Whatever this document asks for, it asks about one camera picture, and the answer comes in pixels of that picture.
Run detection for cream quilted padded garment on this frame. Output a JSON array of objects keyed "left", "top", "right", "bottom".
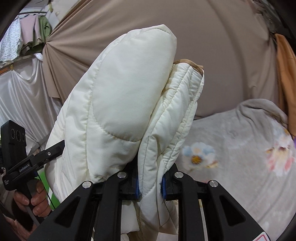
[{"left": 45, "top": 25, "right": 204, "bottom": 240}]

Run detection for hanging clothes on rack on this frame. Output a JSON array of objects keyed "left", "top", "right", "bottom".
[{"left": 1, "top": 15, "right": 52, "bottom": 62}]

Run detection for left hand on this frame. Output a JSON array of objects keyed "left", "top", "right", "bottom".
[{"left": 13, "top": 180, "right": 51, "bottom": 217}]

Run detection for white satin hanging cloth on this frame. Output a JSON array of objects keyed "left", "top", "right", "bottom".
[{"left": 1, "top": 57, "right": 62, "bottom": 154}]

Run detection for grey floral fleece blanket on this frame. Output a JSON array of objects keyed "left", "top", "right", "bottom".
[{"left": 176, "top": 99, "right": 295, "bottom": 240}]

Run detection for beige bed sheet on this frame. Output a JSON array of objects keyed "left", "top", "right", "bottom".
[{"left": 43, "top": 1, "right": 278, "bottom": 117}]

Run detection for orange cloth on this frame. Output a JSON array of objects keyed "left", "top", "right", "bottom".
[{"left": 275, "top": 34, "right": 295, "bottom": 137}]

